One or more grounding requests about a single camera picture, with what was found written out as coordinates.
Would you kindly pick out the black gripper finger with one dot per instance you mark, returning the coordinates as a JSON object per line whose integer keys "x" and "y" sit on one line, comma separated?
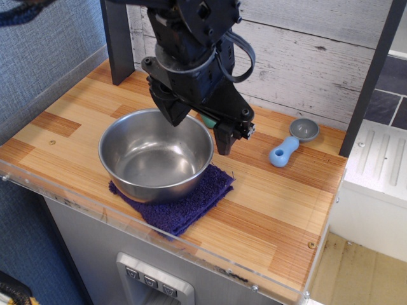
{"x": 169, "y": 104}
{"x": 224, "y": 138}

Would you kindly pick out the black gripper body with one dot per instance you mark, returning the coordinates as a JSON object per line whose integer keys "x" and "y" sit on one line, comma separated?
{"x": 204, "y": 86}

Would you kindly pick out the blue and grey spoon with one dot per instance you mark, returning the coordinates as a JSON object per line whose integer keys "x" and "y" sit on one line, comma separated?
{"x": 301, "y": 130}

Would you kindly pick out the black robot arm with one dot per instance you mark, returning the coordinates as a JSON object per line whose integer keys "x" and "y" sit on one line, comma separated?
{"x": 198, "y": 60}

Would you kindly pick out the stainless steel bowl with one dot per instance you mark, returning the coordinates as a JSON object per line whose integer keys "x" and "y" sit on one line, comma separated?
{"x": 151, "y": 161}

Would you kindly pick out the green oblong toy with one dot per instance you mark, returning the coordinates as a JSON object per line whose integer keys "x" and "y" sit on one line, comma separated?
{"x": 209, "y": 123}

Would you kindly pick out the purple folded cloth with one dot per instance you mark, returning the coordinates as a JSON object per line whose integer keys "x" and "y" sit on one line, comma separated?
{"x": 175, "y": 218}

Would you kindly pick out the white ridged appliance top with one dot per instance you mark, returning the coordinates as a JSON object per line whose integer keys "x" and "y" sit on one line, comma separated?
{"x": 377, "y": 163}

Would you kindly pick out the silver dispenser panel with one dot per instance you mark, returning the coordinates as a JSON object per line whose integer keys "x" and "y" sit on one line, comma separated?
{"x": 146, "y": 284}

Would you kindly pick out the clear acrylic edge guard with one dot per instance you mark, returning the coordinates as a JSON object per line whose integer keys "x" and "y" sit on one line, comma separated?
{"x": 190, "y": 252}

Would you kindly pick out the yellow and black object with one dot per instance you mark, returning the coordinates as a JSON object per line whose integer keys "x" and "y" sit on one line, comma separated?
{"x": 15, "y": 295}

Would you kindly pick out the dark grey right post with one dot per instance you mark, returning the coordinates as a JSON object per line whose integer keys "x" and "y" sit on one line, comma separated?
{"x": 384, "y": 43}

